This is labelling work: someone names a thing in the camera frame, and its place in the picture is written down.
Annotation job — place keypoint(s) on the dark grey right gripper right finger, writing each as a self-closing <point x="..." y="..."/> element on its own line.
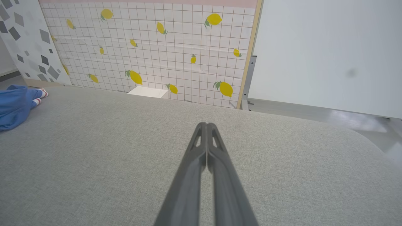
<point x="229" y="194"/>

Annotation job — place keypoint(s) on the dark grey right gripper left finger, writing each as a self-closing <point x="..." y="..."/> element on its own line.
<point x="185" y="188"/>

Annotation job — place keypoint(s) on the blue shirt with white sleeves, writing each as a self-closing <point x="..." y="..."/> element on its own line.
<point x="12" y="106"/>

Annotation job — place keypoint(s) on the white box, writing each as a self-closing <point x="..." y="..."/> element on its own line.
<point x="147" y="91"/>

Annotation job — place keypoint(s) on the grey metal partition stand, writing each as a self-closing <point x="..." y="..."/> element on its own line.
<point x="248" y="81"/>

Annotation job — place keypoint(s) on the lemon print grid partition panel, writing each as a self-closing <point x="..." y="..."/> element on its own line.
<point x="157" y="56"/>

